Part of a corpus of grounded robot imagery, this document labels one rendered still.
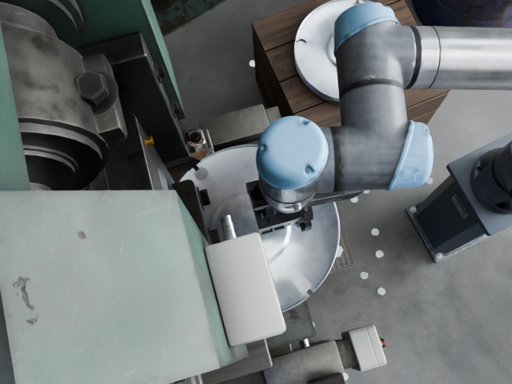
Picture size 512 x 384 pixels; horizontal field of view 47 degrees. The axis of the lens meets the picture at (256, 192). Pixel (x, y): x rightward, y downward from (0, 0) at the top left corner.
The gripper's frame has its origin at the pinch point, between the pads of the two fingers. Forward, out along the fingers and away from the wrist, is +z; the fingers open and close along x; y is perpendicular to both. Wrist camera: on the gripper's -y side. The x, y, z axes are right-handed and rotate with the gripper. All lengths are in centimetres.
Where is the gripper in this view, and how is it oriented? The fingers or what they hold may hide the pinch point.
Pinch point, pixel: (296, 214)
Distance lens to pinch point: 95.8
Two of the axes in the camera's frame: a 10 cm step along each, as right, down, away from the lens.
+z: 0.3, 2.6, 9.7
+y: -9.6, 2.7, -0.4
